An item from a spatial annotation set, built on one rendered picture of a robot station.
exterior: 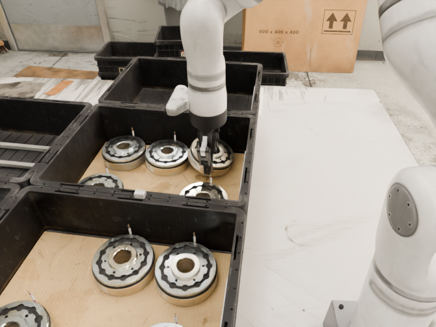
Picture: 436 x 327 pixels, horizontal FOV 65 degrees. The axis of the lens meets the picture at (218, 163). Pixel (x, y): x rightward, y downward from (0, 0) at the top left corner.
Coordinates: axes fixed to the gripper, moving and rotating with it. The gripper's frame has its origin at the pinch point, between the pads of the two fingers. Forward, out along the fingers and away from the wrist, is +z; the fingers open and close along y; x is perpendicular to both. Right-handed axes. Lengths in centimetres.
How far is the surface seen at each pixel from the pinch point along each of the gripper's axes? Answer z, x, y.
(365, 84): 93, -92, 231
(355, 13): 46, -77, 264
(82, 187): -6.9, 19.6, -18.3
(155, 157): 0.3, 12.7, -0.2
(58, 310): 2.7, 17.7, -36.0
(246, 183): -6.4, -9.2, -12.8
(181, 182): 3.6, 5.9, -4.0
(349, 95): 19, -43, 70
